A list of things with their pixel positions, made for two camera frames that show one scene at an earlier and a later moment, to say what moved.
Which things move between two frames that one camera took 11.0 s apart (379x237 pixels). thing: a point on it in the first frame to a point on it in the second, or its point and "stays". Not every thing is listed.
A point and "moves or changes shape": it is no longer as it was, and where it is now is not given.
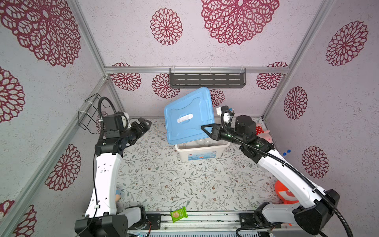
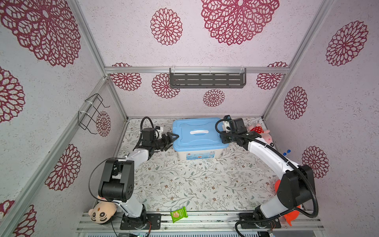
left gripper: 139,132 to 168,141
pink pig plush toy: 264,134 stays
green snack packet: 178,214 stays
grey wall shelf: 211,77 stays
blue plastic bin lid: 185,116 moves or changes shape
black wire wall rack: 89,111 stays
